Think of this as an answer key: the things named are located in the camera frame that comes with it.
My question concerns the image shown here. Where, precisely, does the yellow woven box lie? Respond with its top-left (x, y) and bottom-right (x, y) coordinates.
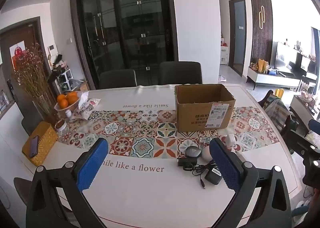
top-left (22, 121), bottom-right (59, 166)

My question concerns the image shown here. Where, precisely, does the pink round baby-face toy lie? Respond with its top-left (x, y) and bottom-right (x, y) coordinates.
top-left (201, 148), bottom-right (213, 161)

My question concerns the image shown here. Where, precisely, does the grey teardrop tape measure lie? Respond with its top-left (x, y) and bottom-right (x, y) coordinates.
top-left (184, 146), bottom-right (202, 159)

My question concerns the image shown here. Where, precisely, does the dark smartphone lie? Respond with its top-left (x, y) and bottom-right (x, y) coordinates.
top-left (29, 136), bottom-right (40, 159)

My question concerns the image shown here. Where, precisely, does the dark hallway door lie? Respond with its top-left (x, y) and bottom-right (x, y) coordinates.
top-left (229, 0), bottom-right (247, 77)

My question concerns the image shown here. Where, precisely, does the glass vase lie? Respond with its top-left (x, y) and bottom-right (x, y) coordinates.
top-left (32, 94), bottom-right (60, 128)

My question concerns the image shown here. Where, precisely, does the white fruit bowl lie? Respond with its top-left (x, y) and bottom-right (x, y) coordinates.
top-left (54, 91), bottom-right (83, 118)

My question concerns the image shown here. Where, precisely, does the white television cabinet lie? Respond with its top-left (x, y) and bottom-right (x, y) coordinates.
top-left (246, 66), bottom-right (301, 91)

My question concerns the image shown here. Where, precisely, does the floral tissue pack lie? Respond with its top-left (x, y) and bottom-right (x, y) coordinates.
top-left (71, 92), bottom-right (101, 120)

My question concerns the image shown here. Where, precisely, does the white small cabinet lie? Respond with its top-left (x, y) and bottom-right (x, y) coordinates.
top-left (220, 45), bottom-right (229, 65)

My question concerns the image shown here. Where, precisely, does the dried flower bunch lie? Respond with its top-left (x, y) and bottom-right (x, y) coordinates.
top-left (12, 43), bottom-right (55, 108)

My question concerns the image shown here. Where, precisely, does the small white cup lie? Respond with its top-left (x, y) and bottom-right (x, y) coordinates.
top-left (55, 118), bottom-right (67, 131)

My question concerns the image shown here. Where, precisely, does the tile-patterned white tablecloth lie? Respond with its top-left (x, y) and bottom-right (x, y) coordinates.
top-left (0, 83), bottom-right (304, 228)

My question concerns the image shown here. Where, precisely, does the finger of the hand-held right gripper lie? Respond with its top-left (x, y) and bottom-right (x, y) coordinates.
top-left (289, 130), bottom-right (320, 166)
top-left (308, 119), bottom-right (320, 132)

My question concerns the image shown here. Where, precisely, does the red door decoration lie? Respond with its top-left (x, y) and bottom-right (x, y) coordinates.
top-left (10, 41), bottom-right (27, 71)

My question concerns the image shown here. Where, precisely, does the dark grey dining chair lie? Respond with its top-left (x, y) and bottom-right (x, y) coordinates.
top-left (14, 177), bottom-right (35, 206)
top-left (99, 69), bottom-right (137, 90)
top-left (21, 116), bottom-right (42, 136)
top-left (159, 61), bottom-right (202, 85)

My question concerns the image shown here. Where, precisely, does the black glass sliding door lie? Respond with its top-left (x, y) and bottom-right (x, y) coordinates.
top-left (70, 0), bottom-right (179, 89)

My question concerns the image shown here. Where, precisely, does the low coffee table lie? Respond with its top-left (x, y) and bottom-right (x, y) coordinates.
top-left (289, 94), bottom-right (320, 121)

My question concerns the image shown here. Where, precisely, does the brown entry door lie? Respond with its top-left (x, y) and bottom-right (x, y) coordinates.
top-left (0, 16), bottom-right (49, 118)

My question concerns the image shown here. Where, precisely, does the brown cardboard box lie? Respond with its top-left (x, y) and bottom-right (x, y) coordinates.
top-left (174, 83), bottom-right (236, 133)

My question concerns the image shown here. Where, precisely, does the dark slatted wall panel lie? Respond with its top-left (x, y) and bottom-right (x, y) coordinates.
top-left (249, 0), bottom-right (273, 68)

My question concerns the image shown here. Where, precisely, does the flat screen television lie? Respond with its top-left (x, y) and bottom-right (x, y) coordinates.
top-left (274, 41), bottom-right (318, 79)

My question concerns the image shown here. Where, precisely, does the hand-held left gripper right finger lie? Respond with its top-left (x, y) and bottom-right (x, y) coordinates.
top-left (209, 138), bottom-right (293, 228)

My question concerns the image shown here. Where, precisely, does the black power adapter with cable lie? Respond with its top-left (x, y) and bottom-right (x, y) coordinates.
top-left (182, 163), bottom-right (223, 190)

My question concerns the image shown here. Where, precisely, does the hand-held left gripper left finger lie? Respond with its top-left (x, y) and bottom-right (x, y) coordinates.
top-left (26, 138), bottom-right (109, 228)

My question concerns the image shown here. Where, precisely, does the white shoe rack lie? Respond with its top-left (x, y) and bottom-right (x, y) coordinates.
top-left (49, 54), bottom-right (74, 93)

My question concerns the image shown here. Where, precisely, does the striped cloth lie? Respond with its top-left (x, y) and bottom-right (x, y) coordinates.
top-left (264, 95), bottom-right (292, 131)

